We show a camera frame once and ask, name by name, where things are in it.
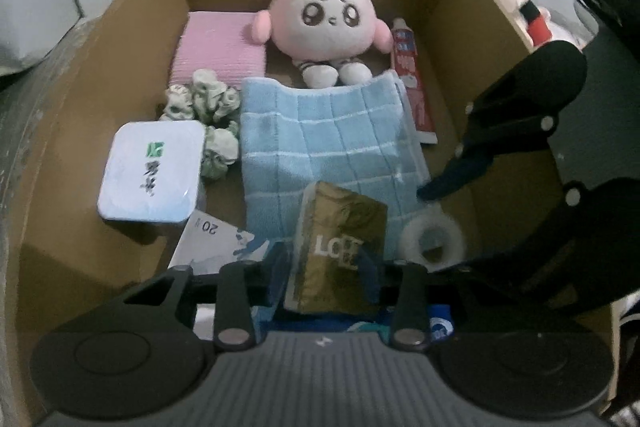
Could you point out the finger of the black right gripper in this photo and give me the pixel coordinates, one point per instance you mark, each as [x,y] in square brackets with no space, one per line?
[516,114]

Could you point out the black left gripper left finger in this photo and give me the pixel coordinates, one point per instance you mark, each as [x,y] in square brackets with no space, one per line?
[149,347]

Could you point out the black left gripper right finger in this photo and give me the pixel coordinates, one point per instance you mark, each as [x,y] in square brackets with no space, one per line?
[518,349]

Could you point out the light blue checked towel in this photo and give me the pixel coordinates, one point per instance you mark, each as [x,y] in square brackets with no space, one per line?
[358,137]

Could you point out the white blue yogurt cup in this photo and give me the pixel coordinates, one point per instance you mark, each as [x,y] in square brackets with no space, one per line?
[153,172]

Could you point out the gold tissue pack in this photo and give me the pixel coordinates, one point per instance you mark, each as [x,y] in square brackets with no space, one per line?
[338,252]

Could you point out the red white toothpaste tube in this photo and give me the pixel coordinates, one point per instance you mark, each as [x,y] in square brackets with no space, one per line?
[405,64]

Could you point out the white tape roll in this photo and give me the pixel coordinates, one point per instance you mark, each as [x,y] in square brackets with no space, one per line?
[432,239]

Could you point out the pink round plush doll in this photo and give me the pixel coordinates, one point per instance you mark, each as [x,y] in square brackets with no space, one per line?
[324,38]

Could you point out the brown cardboard box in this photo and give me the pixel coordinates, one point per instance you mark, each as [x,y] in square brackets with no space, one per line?
[306,369]

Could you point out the grey white scrunchie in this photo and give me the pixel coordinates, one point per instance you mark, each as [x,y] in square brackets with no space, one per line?
[215,105]

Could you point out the pink folded towel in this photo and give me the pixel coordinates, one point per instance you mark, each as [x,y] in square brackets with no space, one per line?
[219,41]

